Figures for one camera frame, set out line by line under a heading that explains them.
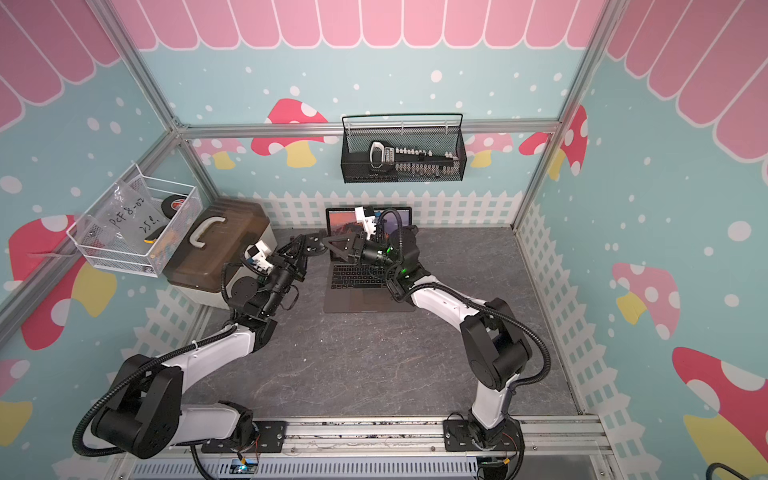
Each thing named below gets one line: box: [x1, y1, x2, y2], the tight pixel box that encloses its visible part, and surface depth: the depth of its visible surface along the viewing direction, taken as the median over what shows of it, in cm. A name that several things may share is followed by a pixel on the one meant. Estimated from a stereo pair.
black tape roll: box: [161, 194, 187, 219], surface depth 82 cm
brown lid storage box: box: [163, 199, 278, 308], surface depth 95 cm
